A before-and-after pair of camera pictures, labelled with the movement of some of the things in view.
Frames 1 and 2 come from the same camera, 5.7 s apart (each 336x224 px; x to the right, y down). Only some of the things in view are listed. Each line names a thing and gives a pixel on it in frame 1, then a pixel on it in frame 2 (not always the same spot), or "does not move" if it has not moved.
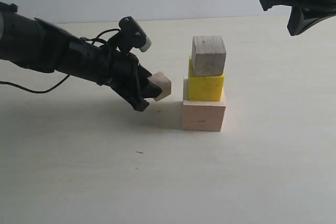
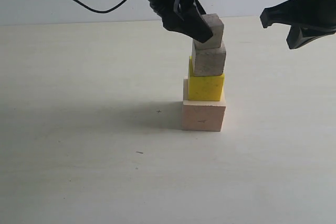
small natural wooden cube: [163, 82] -> [217, 28]
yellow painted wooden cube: [204, 88] does not move
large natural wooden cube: [203, 115] does not move
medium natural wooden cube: [208, 54] does not move
